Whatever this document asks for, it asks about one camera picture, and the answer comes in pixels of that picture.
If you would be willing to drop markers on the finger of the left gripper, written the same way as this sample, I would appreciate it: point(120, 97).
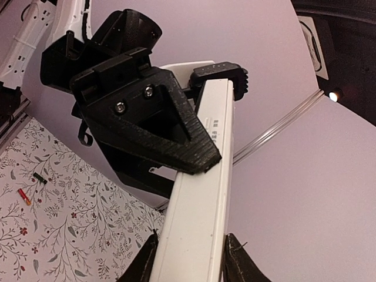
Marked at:
point(133, 171)
point(184, 146)

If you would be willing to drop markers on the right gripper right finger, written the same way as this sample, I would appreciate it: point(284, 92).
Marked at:
point(237, 264)

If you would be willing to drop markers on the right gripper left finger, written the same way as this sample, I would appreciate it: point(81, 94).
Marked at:
point(140, 268)

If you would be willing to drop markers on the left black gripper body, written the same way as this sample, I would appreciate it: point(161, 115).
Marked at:
point(125, 89)

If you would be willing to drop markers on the white remote control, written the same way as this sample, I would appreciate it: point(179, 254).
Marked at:
point(192, 239)

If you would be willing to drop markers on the red orange battery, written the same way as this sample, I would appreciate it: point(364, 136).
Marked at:
point(24, 197)

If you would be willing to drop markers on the floral patterned table mat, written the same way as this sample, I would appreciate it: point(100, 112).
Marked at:
point(80, 226)

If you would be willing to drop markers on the black green battery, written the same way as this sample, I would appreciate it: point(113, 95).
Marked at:
point(40, 178)

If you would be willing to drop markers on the right aluminium frame post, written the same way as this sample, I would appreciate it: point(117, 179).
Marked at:
point(275, 129)

